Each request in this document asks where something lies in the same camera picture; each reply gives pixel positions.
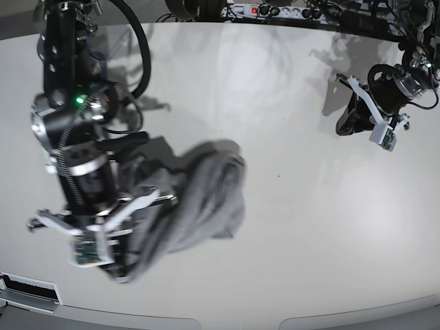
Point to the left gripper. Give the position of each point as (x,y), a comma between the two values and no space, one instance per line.
(391,87)

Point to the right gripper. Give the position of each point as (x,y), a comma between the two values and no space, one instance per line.
(89,186)

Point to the grey t-shirt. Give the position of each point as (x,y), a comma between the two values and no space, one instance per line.
(207,182)

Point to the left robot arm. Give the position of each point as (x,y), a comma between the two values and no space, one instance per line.
(414,26)

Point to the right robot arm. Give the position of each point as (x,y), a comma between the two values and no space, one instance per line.
(71,116)

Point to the white power strip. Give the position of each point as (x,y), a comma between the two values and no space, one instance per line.
(262,11)

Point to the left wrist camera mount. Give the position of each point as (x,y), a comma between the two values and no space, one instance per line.
(385,126)

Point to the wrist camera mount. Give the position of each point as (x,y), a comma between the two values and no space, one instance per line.
(385,126)
(92,238)

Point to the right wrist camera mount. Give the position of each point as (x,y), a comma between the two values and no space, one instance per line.
(92,238)

